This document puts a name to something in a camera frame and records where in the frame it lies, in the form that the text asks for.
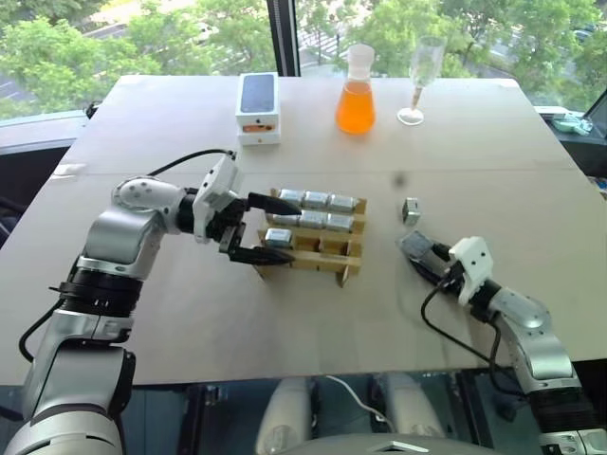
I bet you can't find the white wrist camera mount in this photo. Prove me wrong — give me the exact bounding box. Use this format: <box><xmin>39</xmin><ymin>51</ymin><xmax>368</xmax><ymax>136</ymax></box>
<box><xmin>193</xmin><ymin>155</ymin><xmax>244</xmax><ymax>246</ymax></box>
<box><xmin>447</xmin><ymin>235</ymin><xmax>492</xmax><ymax>305</ymax></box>

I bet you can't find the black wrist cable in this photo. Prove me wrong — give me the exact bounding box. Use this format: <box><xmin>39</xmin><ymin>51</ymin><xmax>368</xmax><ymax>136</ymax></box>
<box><xmin>145</xmin><ymin>149</ymin><xmax>238</xmax><ymax>179</ymax></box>
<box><xmin>420</xmin><ymin>277</ymin><xmax>504</xmax><ymax>380</ymax></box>

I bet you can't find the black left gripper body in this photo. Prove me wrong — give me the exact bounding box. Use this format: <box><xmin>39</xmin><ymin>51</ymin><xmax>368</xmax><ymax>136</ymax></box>
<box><xmin>207</xmin><ymin>192</ymin><xmax>251</xmax><ymax>262</ymax></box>

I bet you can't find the pale green box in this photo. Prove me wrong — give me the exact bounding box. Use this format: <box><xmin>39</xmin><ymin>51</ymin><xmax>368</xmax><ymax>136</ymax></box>
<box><xmin>551</xmin><ymin>112</ymin><xmax>594</xmax><ymax>136</ymax></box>

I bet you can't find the thin white cable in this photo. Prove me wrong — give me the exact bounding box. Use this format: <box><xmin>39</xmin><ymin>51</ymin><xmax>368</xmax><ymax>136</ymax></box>
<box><xmin>323</xmin><ymin>373</ymin><xmax>395</xmax><ymax>424</ymax></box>

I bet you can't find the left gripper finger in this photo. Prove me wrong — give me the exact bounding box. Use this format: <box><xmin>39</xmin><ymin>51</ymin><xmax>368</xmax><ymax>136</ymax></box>
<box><xmin>229</xmin><ymin>246</ymin><xmax>295</xmax><ymax>266</ymax></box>
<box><xmin>246</xmin><ymin>191</ymin><xmax>302</xmax><ymax>215</ymax></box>

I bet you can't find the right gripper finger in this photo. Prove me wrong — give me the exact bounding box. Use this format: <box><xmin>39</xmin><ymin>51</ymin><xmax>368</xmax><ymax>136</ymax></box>
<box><xmin>395</xmin><ymin>238</ymin><xmax>436</xmax><ymax>284</ymax></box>
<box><xmin>414</xmin><ymin>230</ymin><xmax>446</xmax><ymax>253</ymax></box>

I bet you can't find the white phone box with picture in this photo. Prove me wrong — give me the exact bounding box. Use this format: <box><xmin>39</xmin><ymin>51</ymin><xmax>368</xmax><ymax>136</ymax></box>
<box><xmin>234</xmin><ymin>72</ymin><xmax>282</xmax><ymax>137</ymax></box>

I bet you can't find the clear champagne glass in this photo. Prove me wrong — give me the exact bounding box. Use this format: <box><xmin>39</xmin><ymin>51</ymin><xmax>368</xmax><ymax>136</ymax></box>
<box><xmin>395</xmin><ymin>35</ymin><xmax>449</xmax><ymax>127</ymax></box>

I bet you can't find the black window frame post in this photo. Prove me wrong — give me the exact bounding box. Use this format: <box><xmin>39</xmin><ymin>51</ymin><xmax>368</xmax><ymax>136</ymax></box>
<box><xmin>265</xmin><ymin>0</ymin><xmax>302</xmax><ymax>78</ymax></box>

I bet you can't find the wooden rack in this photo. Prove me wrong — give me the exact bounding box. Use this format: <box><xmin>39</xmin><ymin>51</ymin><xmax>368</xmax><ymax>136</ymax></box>
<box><xmin>252</xmin><ymin>188</ymin><xmax>369</xmax><ymax>288</ymax></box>

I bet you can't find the grey robot torso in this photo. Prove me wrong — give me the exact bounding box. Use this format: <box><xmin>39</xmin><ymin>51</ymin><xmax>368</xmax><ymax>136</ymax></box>
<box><xmin>291</xmin><ymin>431</ymin><xmax>483</xmax><ymax>455</ymax></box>

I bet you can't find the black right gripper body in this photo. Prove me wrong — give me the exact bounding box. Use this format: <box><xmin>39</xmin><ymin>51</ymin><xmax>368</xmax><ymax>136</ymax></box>
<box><xmin>423</xmin><ymin>243</ymin><xmax>465</xmax><ymax>293</ymax></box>

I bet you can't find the loose silver metal block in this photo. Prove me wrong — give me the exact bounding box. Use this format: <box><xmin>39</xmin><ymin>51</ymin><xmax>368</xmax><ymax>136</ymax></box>
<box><xmin>400</xmin><ymin>197</ymin><xmax>422</xmax><ymax>225</ymax></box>

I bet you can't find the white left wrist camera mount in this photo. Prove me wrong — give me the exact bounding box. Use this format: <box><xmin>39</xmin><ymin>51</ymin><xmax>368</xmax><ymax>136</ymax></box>
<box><xmin>193</xmin><ymin>155</ymin><xmax>244</xmax><ymax>246</ymax></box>

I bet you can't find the black left upper arm cable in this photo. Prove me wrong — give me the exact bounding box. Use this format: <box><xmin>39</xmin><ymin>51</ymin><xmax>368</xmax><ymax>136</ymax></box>
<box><xmin>17</xmin><ymin>285</ymin><xmax>65</xmax><ymax>365</ymax></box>

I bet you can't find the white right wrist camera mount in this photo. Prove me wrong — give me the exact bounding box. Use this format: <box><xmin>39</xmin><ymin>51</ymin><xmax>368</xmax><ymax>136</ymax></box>
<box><xmin>447</xmin><ymin>235</ymin><xmax>492</xmax><ymax>305</ymax></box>

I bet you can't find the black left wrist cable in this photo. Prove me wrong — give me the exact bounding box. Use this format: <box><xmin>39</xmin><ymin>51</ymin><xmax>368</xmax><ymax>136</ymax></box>
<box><xmin>145</xmin><ymin>149</ymin><xmax>238</xmax><ymax>179</ymax></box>

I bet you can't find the glass flask with orange liquid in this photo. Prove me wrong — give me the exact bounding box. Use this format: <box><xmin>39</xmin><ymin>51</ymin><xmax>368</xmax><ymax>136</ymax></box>
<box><xmin>334</xmin><ymin>44</ymin><xmax>378</xmax><ymax>137</ymax></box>

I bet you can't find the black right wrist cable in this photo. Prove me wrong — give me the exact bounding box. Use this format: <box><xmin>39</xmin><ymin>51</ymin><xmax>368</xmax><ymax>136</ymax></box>
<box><xmin>420</xmin><ymin>277</ymin><xmax>504</xmax><ymax>380</ymax></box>

